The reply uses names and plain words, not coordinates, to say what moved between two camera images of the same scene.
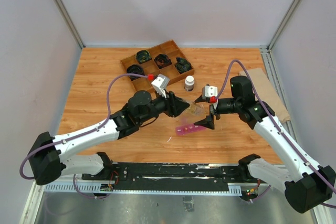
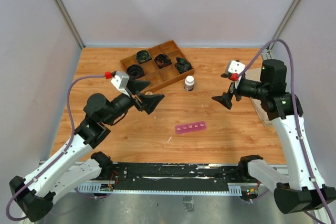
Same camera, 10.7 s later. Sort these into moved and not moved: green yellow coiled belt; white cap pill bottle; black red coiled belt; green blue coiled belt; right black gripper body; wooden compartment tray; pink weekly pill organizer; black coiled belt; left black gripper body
Moved: right black gripper body; left black gripper body
Not moved: white cap pill bottle; pink weekly pill organizer; green yellow coiled belt; green blue coiled belt; wooden compartment tray; black coiled belt; black red coiled belt
